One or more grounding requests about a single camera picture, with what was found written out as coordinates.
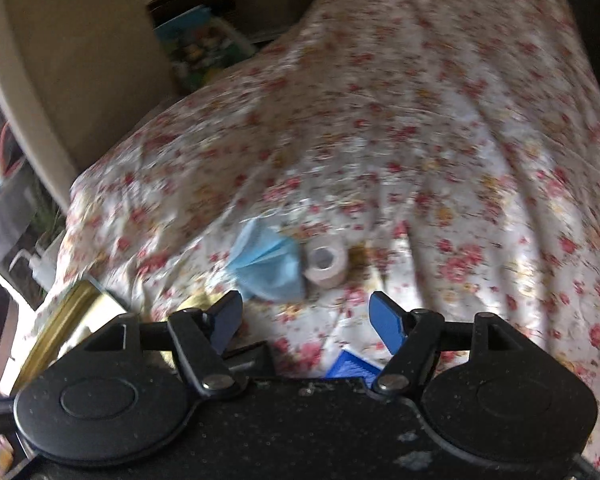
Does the beige padded headboard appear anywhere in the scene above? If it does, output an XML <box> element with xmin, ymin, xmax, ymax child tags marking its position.
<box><xmin>0</xmin><ymin>0</ymin><xmax>181</xmax><ymax>211</ymax></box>

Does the blue ribbed box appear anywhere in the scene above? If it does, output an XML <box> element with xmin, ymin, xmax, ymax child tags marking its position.
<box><xmin>325</xmin><ymin>350</ymin><xmax>383</xmax><ymax>386</ymax></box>

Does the colourful picture book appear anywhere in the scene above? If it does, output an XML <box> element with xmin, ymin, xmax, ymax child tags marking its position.
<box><xmin>152</xmin><ymin>5</ymin><xmax>255</xmax><ymax>92</ymax></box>

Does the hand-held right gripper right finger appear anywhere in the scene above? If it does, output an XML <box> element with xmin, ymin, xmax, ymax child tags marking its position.
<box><xmin>369</xmin><ymin>290</ymin><xmax>530</xmax><ymax>398</ymax></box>

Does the floral bed sheet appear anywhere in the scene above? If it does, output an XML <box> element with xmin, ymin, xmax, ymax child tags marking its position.
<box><xmin>35</xmin><ymin>0</ymin><xmax>600</xmax><ymax>480</ymax></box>

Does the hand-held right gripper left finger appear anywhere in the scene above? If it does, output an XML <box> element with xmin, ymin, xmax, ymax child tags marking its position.
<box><xmin>82</xmin><ymin>290</ymin><xmax>248</xmax><ymax>401</ymax></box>

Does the red tool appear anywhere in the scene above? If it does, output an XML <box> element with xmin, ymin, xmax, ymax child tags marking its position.
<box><xmin>0</xmin><ymin>122</ymin><xmax>27</xmax><ymax>177</ymax></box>

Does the white squeeze bottle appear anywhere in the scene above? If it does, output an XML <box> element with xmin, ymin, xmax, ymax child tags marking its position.
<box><xmin>10</xmin><ymin>247</ymin><xmax>57</xmax><ymax>292</ymax></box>

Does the blue face mask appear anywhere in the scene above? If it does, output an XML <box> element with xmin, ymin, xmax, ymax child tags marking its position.
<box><xmin>227</xmin><ymin>220</ymin><xmax>309</xmax><ymax>303</ymax></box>

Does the green potted plant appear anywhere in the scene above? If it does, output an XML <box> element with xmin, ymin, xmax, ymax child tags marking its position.
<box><xmin>27</xmin><ymin>195</ymin><xmax>67</xmax><ymax>246</ymax></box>

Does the gold round tin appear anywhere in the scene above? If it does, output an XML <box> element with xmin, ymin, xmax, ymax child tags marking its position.
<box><xmin>12</xmin><ymin>280</ymin><xmax>131</xmax><ymax>396</ymax></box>

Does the silver round side table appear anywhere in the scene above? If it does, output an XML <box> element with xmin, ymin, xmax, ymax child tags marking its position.
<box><xmin>0</xmin><ymin>157</ymin><xmax>40</xmax><ymax>266</ymax></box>

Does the white bandage roll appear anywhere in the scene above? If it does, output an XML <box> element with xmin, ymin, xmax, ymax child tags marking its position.
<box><xmin>302</xmin><ymin>240</ymin><xmax>351</xmax><ymax>289</ymax></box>

